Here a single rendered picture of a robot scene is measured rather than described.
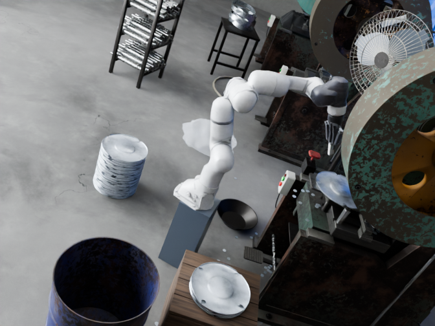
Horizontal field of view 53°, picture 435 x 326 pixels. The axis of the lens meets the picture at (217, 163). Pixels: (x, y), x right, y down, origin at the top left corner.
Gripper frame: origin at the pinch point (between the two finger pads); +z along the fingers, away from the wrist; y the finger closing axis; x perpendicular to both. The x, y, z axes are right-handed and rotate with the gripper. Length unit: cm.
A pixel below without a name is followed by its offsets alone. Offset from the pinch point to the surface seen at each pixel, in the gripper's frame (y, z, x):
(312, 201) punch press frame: 2.8, 29.1, -10.8
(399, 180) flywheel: 51, -15, -9
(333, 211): 17.2, 25.9, -8.7
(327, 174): -1.3, 17.7, 1.2
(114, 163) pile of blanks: -79, 25, -97
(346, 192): 13.8, 20.0, 1.8
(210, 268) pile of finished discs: 13, 37, -77
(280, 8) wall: -557, 98, 333
